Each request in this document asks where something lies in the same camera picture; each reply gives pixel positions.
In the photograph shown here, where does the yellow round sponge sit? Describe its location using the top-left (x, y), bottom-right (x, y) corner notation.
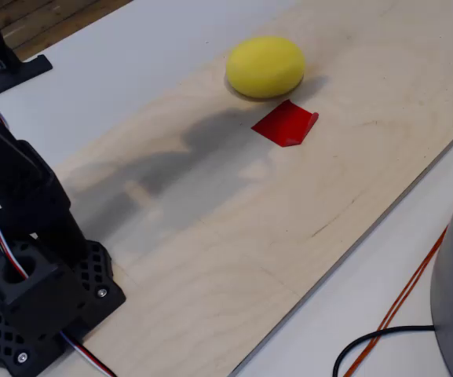
top-left (225, 35), bottom-right (306, 100)

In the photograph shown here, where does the red plastic piece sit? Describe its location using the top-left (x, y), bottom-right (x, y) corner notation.
top-left (250, 99), bottom-right (320, 148)

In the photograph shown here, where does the light plywood board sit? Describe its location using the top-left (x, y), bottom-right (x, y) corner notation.
top-left (33, 0), bottom-right (453, 377)

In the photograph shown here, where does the thin orange wire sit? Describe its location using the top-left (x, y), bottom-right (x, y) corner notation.
top-left (342, 225), bottom-right (449, 377)
top-left (349, 235), bottom-right (447, 377)

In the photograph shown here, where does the red white black servo cable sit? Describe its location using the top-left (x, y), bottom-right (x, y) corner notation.
top-left (59, 331), bottom-right (117, 377)
top-left (0, 178), bottom-right (30, 280)

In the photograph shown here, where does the thin black lamp cable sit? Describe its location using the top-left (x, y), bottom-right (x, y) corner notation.
top-left (332, 324), bottom-right (436, 377)

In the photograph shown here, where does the black camera stand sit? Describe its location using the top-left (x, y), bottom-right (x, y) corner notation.
top-left (0, 0), bottom-right (53, 99)

